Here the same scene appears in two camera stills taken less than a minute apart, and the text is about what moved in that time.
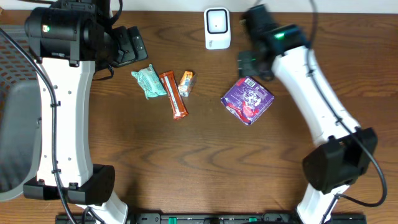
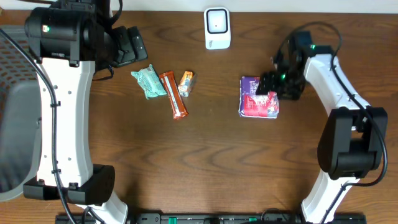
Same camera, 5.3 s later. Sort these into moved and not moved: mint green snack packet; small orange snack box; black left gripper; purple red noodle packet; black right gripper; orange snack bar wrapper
Moved: purple red noodle packet; black right gripper
Not moved: black left gripper; mint green snack packet; small orange snack box; orange snack bar wrapper
